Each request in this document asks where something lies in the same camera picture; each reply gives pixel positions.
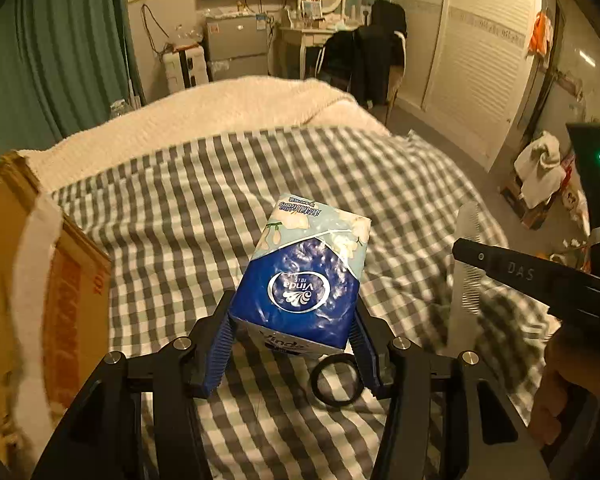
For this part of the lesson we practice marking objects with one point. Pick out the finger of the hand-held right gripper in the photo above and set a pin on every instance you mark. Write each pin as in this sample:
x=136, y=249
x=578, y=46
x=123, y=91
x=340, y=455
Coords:
x=510, y=267

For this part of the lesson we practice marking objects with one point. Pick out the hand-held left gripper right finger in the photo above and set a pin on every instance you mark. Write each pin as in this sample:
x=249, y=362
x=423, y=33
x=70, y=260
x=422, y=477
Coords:
x=366, y=360

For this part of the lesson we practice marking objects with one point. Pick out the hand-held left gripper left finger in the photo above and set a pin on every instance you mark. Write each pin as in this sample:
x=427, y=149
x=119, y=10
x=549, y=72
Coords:
x=219, y=360

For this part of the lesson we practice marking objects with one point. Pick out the white comb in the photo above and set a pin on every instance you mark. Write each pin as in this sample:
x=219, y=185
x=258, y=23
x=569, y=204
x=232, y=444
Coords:
x=467, y=225

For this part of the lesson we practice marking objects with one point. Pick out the blue tissue pack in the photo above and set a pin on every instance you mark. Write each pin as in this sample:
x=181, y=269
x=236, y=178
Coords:
x=300, y=270

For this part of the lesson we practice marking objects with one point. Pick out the cardboard box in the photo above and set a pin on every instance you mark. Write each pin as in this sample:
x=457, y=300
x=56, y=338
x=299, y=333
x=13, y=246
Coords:
x=75, y=310

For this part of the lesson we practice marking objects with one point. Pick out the person's right hand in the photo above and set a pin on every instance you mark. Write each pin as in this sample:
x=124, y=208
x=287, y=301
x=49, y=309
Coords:
x=565, y=370

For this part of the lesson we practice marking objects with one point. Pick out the orange snack bag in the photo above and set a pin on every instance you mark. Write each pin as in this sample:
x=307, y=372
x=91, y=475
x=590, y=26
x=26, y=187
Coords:
x=575, y=200

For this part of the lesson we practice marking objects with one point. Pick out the small wooden stool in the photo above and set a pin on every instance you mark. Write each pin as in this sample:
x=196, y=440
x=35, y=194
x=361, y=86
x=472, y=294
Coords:
x=525, y=212

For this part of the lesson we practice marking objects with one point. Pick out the white towel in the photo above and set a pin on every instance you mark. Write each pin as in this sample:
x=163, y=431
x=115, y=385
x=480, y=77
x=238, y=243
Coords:
x=540, y=170

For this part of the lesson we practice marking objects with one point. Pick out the grey checked cloth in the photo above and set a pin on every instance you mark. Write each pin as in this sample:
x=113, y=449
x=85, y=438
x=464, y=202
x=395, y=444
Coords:
x=180, y=200

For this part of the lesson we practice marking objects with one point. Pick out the orange hanging cloth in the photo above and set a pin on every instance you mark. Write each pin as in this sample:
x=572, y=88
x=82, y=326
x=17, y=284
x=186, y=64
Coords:
x=540, y=35

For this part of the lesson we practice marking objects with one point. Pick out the white louvered wardrobe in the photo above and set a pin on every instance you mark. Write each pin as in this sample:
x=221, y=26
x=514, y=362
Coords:
x=480, y=60

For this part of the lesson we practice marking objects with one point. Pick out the white chair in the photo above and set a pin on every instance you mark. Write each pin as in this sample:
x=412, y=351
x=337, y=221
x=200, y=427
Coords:
x=397, y=85

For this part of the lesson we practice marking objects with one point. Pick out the cream blanket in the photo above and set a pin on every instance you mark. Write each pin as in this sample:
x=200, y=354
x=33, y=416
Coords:
x=205, y=110

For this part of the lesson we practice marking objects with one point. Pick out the black jacket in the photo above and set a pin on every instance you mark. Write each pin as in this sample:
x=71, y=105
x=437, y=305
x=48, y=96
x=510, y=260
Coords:
x=360, y=60

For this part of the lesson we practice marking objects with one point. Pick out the white suitcase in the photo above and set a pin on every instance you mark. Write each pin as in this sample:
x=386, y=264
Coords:
x=175, y=70

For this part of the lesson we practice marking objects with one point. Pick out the white dressing table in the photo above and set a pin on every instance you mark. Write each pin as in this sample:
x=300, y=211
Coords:
x=300, y=40

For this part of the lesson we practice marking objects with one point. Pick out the grey mini fridge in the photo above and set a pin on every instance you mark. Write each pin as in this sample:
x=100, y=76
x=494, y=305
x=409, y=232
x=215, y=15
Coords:
x=235, y=45

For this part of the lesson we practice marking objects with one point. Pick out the clear plastic bag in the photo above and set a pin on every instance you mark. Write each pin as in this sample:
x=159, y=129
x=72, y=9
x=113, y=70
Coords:
x=187, y=36

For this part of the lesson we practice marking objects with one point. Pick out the wide green curtain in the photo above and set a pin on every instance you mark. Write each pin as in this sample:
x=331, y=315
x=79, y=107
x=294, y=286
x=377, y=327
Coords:
x=55, y=60

